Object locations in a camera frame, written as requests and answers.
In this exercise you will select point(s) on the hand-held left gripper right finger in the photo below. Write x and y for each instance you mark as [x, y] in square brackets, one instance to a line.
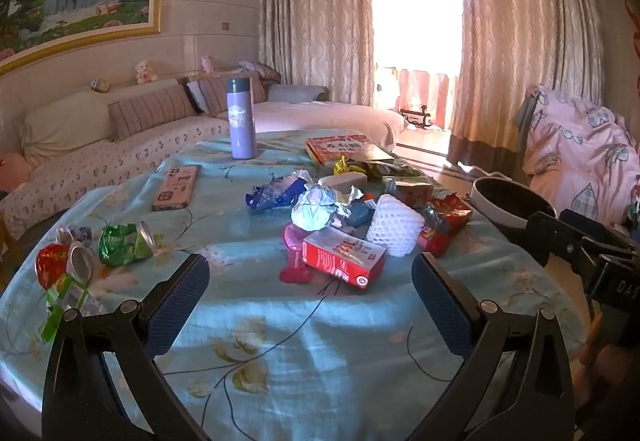
[445, 306]

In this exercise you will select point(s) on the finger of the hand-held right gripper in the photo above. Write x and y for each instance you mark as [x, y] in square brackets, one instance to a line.
[555, 238]
[592, 223]

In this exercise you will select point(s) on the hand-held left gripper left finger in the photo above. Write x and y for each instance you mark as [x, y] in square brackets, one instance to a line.
[180, 301]

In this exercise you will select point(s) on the black white-rimmed trash bin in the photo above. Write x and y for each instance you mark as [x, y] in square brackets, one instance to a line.
[505, 198]

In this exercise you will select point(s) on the green drink carton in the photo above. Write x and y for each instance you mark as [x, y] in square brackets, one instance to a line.
[410, 191]

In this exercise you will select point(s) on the white grey foam block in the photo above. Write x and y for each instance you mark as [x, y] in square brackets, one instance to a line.
[342, 180]

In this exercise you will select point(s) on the person's right forearm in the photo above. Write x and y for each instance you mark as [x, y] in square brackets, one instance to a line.
[587, 361]

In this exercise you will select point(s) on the pink heart printed blanket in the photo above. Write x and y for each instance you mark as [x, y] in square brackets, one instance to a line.
[580, 156]

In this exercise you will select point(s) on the green crushed can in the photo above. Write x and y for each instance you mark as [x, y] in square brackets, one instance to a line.
[120, 243]

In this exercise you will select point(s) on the red snack packet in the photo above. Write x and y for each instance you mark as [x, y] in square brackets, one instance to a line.
[450, 213]

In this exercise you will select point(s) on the white foam fruit net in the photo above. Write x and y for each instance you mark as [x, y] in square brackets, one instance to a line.
[395, 223]

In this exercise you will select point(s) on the green white packet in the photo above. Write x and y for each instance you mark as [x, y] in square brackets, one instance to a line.
[67, 301]

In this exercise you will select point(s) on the phone in pink case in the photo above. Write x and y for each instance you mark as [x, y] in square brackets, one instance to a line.
[176, 188]

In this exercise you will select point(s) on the red drink carton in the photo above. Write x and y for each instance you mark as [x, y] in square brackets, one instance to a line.
[342, 256]

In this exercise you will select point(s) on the pink plastic piece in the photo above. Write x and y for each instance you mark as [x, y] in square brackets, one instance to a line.
[292, 266]

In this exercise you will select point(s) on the blue plastic piece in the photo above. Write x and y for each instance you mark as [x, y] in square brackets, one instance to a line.
[359, 217]

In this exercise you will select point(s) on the silver crumpled can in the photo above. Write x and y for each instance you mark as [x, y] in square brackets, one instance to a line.
[72, 233]

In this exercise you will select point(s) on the red crushed can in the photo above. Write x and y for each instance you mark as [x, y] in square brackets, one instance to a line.
[50, 266]

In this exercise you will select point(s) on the blue crumpled wrapper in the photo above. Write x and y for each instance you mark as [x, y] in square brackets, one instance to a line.
[272, 193]

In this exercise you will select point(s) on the green crumpled wrapper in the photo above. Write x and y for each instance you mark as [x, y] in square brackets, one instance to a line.
[380, 168]

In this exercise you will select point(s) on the yellow crumpled wrapper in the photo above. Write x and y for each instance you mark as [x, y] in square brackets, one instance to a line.
[341, 166]

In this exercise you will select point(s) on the toy train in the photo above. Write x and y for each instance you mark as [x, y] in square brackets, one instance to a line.
[415, 117]

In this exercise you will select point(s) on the red picture book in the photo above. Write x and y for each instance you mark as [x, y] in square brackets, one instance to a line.
[345, 147]

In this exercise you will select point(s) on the beige patterned curtain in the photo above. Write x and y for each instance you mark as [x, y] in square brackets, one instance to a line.
[315, 21]
[525, 46]

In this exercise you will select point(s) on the purple thermos bottle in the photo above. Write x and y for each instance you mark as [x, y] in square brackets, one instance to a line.
[241, 121]

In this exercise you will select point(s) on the striped sofa cushion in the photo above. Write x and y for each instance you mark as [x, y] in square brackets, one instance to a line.
[215, 93]
[150, 111]

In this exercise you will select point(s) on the white sofa cushion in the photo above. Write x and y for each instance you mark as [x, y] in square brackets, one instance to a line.
[65, 128]

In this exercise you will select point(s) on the large pink plush toy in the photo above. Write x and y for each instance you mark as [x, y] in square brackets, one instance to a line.
[11, 171]

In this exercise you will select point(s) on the pink covered sofa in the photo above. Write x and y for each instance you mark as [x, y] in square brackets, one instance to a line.
[310, 113]

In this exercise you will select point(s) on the small plush toy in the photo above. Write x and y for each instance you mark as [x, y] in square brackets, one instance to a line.
[100, 85]

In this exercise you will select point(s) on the white plush bear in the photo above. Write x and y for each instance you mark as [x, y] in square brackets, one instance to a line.
[145, 71]

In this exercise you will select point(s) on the grey pillow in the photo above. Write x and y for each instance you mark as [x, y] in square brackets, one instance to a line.
[295, 92]

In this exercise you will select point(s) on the red wall ornament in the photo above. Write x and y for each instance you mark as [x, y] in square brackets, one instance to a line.
[634, 51]

